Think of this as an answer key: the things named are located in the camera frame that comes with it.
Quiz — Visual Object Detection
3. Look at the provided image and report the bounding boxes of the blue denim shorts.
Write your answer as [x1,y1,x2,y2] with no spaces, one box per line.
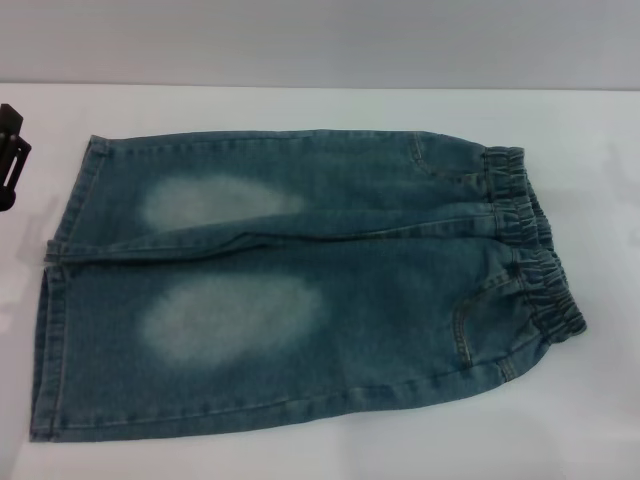
[32,128,589,432]

